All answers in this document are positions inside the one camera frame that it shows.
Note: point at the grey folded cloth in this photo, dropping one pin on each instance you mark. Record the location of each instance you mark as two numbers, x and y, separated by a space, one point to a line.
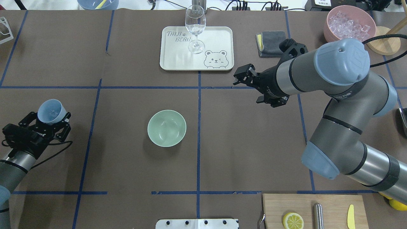
268 43

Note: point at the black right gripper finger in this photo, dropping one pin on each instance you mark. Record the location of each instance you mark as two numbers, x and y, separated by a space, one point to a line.
250 72
242 76

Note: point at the lemon half slice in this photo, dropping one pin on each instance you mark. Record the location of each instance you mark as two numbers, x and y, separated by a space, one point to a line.
292 220

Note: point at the yellow plastic knife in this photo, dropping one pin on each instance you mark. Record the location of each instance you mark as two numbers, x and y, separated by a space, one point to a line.
351 217

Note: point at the light green bowl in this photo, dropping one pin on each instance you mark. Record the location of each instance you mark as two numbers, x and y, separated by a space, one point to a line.
166 128

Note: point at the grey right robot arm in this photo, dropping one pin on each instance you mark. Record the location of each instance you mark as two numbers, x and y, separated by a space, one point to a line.
341 69

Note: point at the clear wine glass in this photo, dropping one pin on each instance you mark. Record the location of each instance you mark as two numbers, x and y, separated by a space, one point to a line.
195 22

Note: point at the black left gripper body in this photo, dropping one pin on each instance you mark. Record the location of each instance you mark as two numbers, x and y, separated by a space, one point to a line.
35 142

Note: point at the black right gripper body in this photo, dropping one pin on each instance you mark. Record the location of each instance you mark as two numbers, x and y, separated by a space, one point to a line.
269 83

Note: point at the pink bowl of ice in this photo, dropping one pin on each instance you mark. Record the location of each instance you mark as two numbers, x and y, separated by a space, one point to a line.
348 22

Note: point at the wooden round stand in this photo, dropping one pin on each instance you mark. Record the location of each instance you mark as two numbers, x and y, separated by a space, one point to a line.
387 46

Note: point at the blue bowl with fork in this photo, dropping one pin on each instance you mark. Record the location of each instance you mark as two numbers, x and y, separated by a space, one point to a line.
98 4

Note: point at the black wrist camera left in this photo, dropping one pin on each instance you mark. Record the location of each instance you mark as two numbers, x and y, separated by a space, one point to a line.
17 137

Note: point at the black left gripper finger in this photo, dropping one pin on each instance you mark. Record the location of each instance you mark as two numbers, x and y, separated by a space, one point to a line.
66 118
29 121

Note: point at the white wire cup rack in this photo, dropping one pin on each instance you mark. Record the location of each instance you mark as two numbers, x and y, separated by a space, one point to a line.
5 31

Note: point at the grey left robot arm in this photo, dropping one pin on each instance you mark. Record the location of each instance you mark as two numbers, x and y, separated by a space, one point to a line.
13 168

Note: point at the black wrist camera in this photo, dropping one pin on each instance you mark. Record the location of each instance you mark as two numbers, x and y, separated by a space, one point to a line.
291 49
17 137

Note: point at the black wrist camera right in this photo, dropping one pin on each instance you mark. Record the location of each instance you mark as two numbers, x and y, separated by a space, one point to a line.
291 49

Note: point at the light blue plastic cup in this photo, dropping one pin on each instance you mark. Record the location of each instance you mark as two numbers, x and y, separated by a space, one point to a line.
51 112

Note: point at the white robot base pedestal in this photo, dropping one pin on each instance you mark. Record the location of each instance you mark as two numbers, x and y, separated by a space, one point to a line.
197 224

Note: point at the white bear serving tray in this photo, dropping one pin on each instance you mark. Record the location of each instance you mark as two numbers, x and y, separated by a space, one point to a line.
179 51

